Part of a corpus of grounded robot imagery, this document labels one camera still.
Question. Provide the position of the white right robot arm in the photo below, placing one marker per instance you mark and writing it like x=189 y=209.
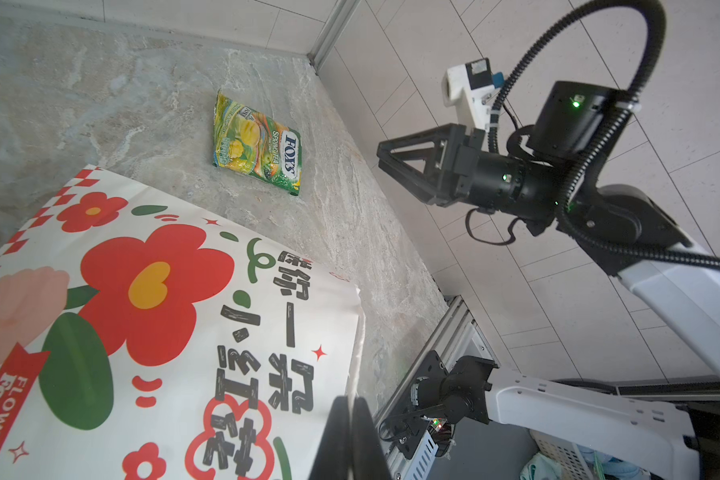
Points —
x=562 y=306

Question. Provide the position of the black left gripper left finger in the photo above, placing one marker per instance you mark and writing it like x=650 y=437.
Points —
x=338 y=440

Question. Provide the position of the green Fox's candy packet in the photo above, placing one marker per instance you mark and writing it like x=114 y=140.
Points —
x=253 y=144

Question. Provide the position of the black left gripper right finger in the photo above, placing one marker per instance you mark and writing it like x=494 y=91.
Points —
x=368 y=460

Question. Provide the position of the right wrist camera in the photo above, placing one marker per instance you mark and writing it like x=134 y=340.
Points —
x=470 y=89

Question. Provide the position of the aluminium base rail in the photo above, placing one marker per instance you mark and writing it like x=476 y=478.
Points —
x=417 y=425

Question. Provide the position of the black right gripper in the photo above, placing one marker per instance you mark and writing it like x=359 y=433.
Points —
x=514 y=183

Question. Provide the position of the white floral paper bag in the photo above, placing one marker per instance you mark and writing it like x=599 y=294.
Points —
x=143 y=337

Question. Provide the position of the aluminium right corner post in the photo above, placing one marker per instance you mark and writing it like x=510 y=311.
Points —
x=332 y=30

